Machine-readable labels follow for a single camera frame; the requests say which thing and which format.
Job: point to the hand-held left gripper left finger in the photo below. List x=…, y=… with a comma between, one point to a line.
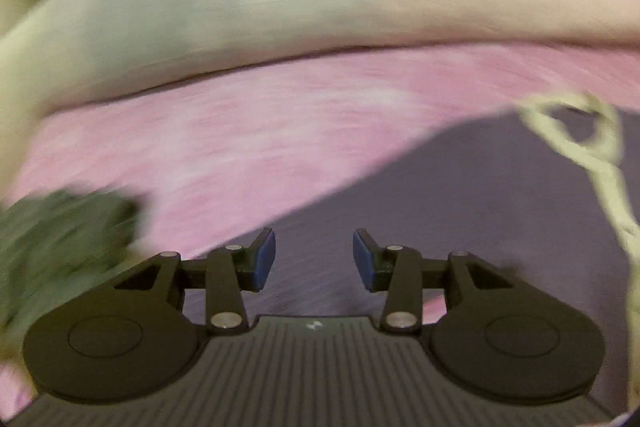
x=265, y=258

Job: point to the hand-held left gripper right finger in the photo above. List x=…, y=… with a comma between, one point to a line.
x=362, y=260

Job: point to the grey and cream knit sweater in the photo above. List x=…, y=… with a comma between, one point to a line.
x=475, y=192

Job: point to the pink rose-patterned blanket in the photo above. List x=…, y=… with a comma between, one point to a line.
x=260, y=127

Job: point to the green cloth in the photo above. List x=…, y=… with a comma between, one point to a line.
x=55, y=252

